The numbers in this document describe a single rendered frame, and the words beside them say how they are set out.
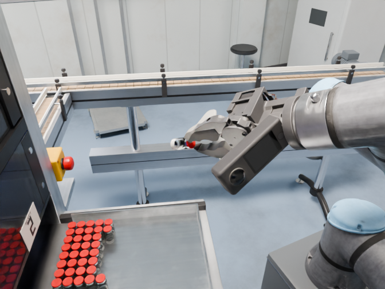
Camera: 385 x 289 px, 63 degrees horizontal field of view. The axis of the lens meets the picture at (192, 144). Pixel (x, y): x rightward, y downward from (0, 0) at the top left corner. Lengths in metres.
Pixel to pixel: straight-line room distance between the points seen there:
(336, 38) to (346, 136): 3.37
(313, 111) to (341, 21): 3.32
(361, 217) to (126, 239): 0.56
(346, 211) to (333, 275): 0.17
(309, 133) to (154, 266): 0.52
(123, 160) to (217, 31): 2.42
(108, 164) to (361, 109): 1.53
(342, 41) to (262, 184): 1.97
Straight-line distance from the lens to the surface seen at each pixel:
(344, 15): 3.68
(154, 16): 3.47
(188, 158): 1.76
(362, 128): 0.38
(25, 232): 0.74
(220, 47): 3.89
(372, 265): 0.76
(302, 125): 0.40
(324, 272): 0.89
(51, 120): 1.34
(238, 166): 0.41
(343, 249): 0.80
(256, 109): 0.46
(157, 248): 0.83
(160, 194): 2.26
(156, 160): 1.75
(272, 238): 2.04
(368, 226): 0.77
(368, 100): 0.37
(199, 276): 0.78
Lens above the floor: 1.53
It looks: 34 degrees down
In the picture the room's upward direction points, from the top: straight up
